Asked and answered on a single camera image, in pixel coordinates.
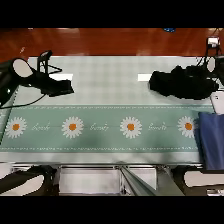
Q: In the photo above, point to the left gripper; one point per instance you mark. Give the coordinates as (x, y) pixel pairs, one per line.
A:
(57, 87)

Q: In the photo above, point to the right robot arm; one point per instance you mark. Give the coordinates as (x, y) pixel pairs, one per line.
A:
(204, 178)

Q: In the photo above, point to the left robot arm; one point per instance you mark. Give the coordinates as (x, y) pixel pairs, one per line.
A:
(22, 68)

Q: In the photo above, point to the black garment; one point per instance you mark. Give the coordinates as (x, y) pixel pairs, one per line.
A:
(180, 83)

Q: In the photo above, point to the blue garment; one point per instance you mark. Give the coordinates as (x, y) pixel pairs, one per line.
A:
(212, 140)

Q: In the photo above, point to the silver frame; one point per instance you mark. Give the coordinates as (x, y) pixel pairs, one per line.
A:
(143, 181)

